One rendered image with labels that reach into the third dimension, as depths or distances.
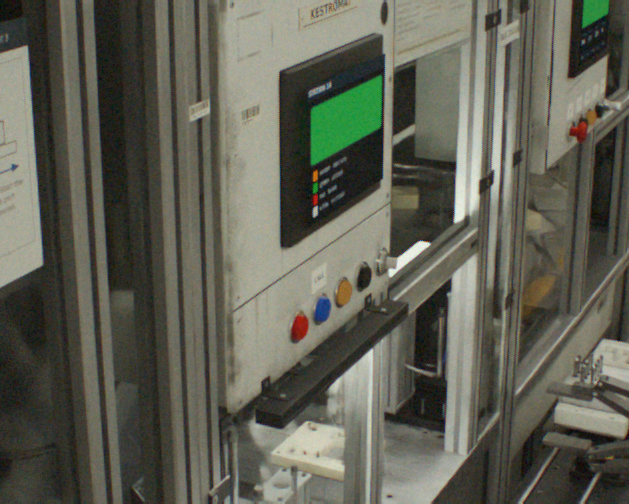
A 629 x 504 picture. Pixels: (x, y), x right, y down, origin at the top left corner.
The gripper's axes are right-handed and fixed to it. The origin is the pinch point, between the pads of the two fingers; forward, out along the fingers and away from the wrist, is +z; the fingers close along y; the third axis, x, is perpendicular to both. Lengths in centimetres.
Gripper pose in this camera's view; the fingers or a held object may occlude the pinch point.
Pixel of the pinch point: (563, 416)
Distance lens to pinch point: 199.5
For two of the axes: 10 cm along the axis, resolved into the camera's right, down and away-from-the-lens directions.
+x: -4.5, 3.1, -8.4
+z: -8.9, -1.6, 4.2
